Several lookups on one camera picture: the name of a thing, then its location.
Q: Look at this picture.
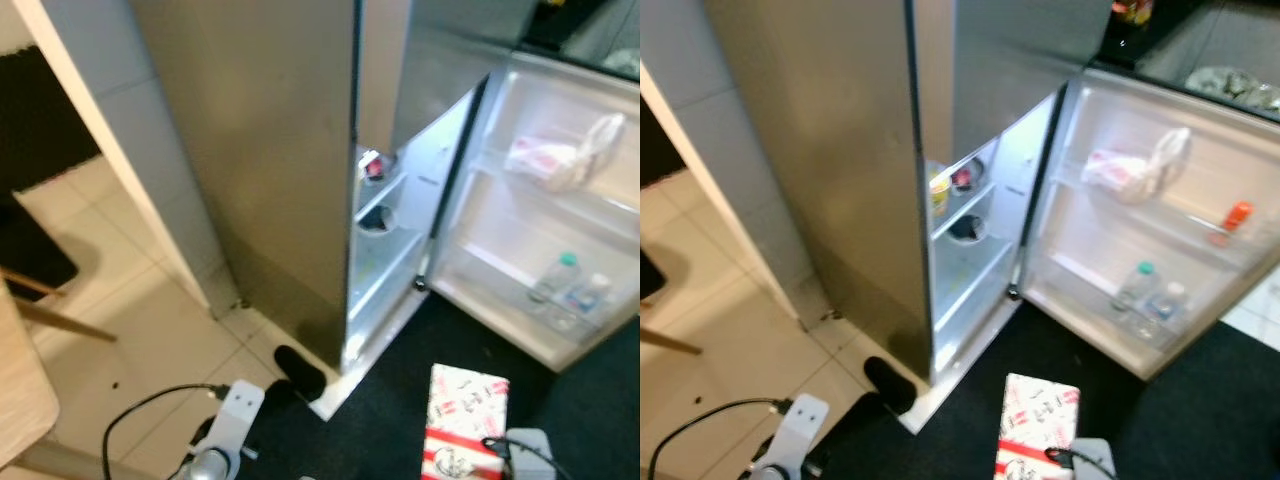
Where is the red white chicken box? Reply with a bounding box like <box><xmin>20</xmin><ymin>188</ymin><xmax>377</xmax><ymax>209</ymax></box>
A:
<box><xmin>994</xmin><ymin>372</ymin><xmax>1082</xmax><ymax>480</ymax></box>
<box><xmin>421</xmin><ymin>363</ymin><xmax>510</xmax><ymax>480</ymax></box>

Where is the grey steel fridge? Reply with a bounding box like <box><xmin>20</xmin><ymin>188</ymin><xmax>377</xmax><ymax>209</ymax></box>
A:
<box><xmin>700</xmin><ymin>0</ymin><xmax>1061</xmax><ymax>386</ymax></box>
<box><xmin>130</xmin><ymin>0</ymin><xmax>491</xmax><ymax>377</ymax></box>

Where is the glass fridge shelf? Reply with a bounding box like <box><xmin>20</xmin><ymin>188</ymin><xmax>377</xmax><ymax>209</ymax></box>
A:
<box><xmin>352</xmin><ymin>172</ymin><xmax>409</xmax><ymax>229</ymax></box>
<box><xmin>930</xmin><ymin>240</ymin><xmax>1023</xmax><ymax>351</ymax></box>
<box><xmin>930</xmin><ymin>185</ymin><xmax>998</xmax><ymax>241</ymax></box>
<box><xmin>345</xmin><ymin>228</ymin><xmax>433</xmax><ymax>346</ymax></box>

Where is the small clear bottle white cap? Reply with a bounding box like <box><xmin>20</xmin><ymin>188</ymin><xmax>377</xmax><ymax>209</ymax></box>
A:
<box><xmin>563</xmin><ymin>272</ymin><xmax>614</xmax><ymax>333</ymax></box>
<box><xmin>1138</xmin><ymin>281</ymin><xmax>1189</xmax><ymax>343</ymax></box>

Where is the water bottle teal cap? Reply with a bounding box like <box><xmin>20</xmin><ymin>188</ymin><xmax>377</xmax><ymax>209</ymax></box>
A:
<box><xmin>527</xmin><ymin>251</ymin><xmax>582</xmax><ymax>313</ymax></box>
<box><xmin>1110</xmin><ymin>261</ymin><xmax>1158</xmax><ymax>319</ymax></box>

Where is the black foam floor mat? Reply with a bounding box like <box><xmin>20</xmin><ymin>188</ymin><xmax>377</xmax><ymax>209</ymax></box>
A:
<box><xmin>0</xmin><ymin>45</ymin><xmax>103</xmax><ymax>196</ymax></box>
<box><xmin>640</xmin><ymin>95</ymin><xmax>688</xmax><ymax>188</ymax></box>

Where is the white plastic bag red print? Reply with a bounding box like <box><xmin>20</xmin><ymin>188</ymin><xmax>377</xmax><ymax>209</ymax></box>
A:
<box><xmin>504</xmin><ymin>112</ymin><xmax>629</xmax><ymax>194</ymax></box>
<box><xmin>1080</xmin><ymin>127</ymin><xmax>1194</xmax><ymax>206</ymax></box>

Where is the black carpet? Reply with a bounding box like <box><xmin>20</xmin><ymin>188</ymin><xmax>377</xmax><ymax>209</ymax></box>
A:
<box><xmin>232</xmin><ymin>288</ymin><xmax>641</xmax><ymax>480</ymax></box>
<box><xmin>800</xmin><ymin>300</ymin><xmax>1280</xmax><ymax>480</ymax></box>

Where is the black oblong door stop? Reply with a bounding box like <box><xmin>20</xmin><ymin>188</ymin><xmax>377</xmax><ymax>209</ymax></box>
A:
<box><xmin>863</xmin><ymin>356</ymin><xmax>919</xmax><ymax>417</ymax></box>
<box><xmin>272</xmin><ymin>344</ymin><xmax>329</xmax><ymax>403</ymax></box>

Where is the small orange bottle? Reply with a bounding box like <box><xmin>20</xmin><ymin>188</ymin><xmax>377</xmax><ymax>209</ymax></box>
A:
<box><xmin>1220</xmin><ymin>200</ymin><xmax>1256</xmax><ymax>236</ymax></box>

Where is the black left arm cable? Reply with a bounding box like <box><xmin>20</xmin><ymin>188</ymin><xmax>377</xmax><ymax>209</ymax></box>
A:
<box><xmin>648</xmin><ymin>397</ymin><xmax>796</xmax><ymax>480</ymax></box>
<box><xmin>102</xmin><ymin>383</ymin><xmax>233</xmax><ymax>480</ymax></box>

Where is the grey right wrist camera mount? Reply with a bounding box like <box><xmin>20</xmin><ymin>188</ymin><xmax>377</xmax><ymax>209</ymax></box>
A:
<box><xmin>503</xmin><ymin>427</ymin><xmax>557</xmax><ymax>480</ymax></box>
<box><xmin>1065</xmin><ymin>437</ymin><xmax>1118</xmax><ymax>480</ymax></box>

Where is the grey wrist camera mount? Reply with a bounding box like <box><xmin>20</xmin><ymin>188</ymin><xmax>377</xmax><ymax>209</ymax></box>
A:
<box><xmin>765</xmin><ymin>392</ymin><xmax>831</xmax><ymax>473</ymax></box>
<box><xmin>200</xmin><ymin>379</ymin><xmax>267</xmax><ymax>471</ymax></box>
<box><xmin>503</xmin><ymin>427</ymin><xmax>557</xmax><ymax>480</ymax></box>
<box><xmin>1065</xmin><ymin>437</ymin><xmax>1118</xmax><ymax>480</ymax></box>

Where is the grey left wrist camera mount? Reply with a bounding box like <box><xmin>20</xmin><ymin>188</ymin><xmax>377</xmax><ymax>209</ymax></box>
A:
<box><xmin>765</xmin><ymin>392</ymin><xmax>831</xmax><ymax>473</ymax></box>
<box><xmin>200</xmin><ymin>379</ymin><xmax>267</xmax><ymax>471</ymax></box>

